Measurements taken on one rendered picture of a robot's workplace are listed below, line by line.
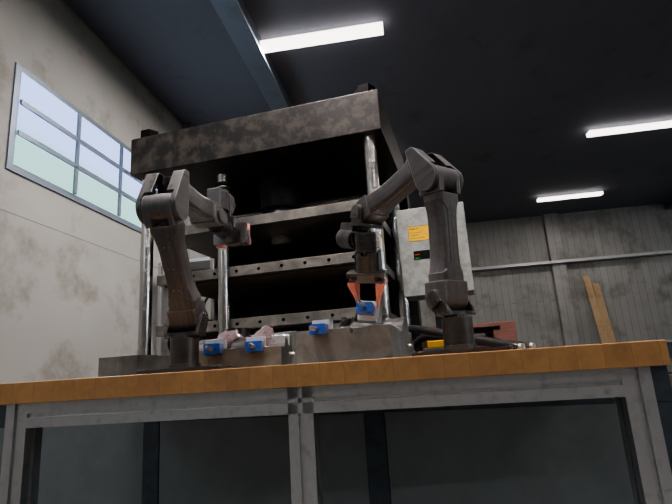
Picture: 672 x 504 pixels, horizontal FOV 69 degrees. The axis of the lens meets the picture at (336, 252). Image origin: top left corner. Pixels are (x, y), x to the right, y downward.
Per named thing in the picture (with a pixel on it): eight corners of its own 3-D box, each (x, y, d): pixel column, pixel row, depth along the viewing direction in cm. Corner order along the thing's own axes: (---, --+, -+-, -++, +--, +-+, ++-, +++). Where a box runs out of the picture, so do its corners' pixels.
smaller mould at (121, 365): (136, 376, 159) (137, 354, 161) (97, 379, 163) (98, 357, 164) (172, 375, 178) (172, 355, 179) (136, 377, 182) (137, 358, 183)
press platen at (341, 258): (373, 259, 216) (372, 248, 217) (156, 285, 243) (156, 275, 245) (398, 284, 286) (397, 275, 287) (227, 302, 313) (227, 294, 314)
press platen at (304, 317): (378, 316, 210) (377, 305, 212) (155, 336, 238) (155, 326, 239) (402, 327, 280) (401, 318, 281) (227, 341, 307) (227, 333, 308)
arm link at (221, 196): (207, 197, 144) (189, 182, 133) (235, 194, 143) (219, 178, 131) (207, 235, 141) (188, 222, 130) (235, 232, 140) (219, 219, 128)
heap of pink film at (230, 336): (272, 346, 142) (271, 319, 144) (210, 350, 141) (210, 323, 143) (279, 350, 167) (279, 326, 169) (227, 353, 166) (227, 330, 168)
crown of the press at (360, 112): (388, 205, 209) (376, 78, 223) (127, 243, 241) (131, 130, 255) (412, 247, 288) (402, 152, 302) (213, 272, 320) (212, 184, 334)
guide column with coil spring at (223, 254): (228, 455, 211) (225, 173, 241) (216, 456, 212) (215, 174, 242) (234, 453, 216) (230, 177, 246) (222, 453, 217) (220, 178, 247)
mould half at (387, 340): (392, 359, 126) (388, 306, 129) (297, 365, 132) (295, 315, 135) (415, 359, 173) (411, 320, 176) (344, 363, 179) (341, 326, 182)
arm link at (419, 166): (346, 206, 131) (422, 134, 109) (373, 210, 136) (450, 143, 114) (356, 246, 125) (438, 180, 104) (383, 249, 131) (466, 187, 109)
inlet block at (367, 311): (368, 312, 121) (369, 290, 123) (348, 311, 122) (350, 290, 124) (378, 323, 132) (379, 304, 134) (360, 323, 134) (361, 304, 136)
